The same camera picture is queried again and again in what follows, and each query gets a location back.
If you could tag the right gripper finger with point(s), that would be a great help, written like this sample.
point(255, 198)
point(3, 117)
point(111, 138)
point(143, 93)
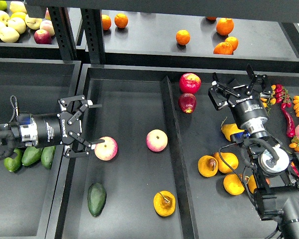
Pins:
point(221, 95)
point(259, 83)

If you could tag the orange front right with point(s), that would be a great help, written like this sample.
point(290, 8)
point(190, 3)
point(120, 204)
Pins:
point(223, 48)

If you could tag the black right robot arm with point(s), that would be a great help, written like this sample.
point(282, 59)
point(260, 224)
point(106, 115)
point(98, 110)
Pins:
point(276, 172)

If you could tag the pale yellow apple middle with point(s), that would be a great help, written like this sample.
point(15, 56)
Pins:
point(18, 24)

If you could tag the yellow pear lower right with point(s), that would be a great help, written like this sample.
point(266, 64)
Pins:
point(252, 185)

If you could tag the pale yellow apple front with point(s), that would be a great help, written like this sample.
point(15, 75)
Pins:
point(9, 35)

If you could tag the black shelf post left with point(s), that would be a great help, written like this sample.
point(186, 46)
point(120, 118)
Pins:
point(63, 32)

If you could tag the orange cherry tomato bunch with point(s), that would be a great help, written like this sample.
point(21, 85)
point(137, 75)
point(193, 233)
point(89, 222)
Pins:
point(270, 101)

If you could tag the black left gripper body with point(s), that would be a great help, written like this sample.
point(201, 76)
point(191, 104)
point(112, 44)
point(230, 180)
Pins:
point(55, 129)

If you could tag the red cherry tomato bunch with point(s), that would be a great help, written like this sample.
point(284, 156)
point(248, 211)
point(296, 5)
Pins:
point(282, 96)

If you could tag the orange small right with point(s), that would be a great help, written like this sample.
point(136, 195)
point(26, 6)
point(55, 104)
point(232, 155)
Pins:
point(233, 41)

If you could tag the yellow pear with stem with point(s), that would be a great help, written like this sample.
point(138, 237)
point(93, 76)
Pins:
point(164, 203)

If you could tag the black shelf post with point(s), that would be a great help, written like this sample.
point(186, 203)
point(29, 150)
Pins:
point(63, 32)
point(93, 27)

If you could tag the red chili pepper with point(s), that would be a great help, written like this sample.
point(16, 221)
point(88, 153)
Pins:
point(290, 131)

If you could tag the pink apple left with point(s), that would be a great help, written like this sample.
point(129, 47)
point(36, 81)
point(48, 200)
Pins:
point(106, 150)

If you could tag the yellow pear upper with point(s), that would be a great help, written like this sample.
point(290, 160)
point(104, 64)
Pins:
point(229, 129)

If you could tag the orange far left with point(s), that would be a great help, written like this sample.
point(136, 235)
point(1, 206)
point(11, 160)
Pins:
point(106, 22)

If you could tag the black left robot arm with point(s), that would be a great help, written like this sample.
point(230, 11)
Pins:
point(19, 133)

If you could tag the pink apple right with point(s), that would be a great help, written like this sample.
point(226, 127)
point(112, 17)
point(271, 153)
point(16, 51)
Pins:
point(156, 140)

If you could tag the black shelf post right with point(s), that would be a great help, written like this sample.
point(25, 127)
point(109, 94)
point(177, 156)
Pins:
point(93, 27)

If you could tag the red apple on shelf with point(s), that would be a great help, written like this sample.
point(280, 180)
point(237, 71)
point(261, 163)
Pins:
point(42, 36)

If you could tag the bright red apple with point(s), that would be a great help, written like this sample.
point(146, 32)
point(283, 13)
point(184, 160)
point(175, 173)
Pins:
point(189, 83)

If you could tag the dark green avocado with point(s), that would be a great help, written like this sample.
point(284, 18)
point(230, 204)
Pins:
point(96, 199)

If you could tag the green avocado right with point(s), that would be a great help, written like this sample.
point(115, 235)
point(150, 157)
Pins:
point(47, 156)

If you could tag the yellow pear middle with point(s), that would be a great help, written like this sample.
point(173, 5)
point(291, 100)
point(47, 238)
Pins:
point(230, 158)

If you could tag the large orange upper right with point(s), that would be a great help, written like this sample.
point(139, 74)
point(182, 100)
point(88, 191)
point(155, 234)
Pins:
point(225, 26)

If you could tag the orange centre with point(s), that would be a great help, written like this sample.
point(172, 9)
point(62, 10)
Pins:
point(182, 37)

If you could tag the yellow pear brown spot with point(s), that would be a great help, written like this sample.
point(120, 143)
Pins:
point(207, 166)

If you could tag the dark red apple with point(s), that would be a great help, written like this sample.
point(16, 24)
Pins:
point(187, 102)

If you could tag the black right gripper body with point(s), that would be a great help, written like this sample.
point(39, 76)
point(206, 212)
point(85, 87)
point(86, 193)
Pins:
point(249, 112)

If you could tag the black centre divider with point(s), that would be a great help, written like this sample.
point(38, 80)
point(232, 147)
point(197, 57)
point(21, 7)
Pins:
point(183, 191)

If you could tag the pink apple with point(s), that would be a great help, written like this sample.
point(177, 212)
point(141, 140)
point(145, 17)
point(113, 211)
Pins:
point(106, 150)
point(156, 140)

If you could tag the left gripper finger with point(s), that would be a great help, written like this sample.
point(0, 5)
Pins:
point(70, 153)
point(73, 107)

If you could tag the green avocado middle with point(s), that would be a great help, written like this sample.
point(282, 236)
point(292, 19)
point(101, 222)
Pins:
point(31, 155)

